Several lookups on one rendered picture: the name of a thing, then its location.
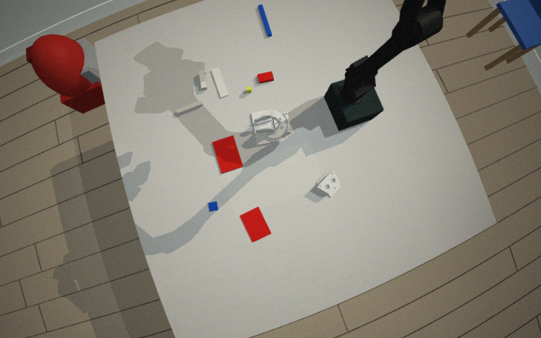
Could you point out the blue square block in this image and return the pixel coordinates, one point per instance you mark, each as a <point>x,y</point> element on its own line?
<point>212,206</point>

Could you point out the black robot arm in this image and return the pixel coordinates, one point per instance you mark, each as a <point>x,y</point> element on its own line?
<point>416,24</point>

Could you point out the blue rectangular bar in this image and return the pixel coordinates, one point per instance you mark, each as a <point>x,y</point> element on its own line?
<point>264,19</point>

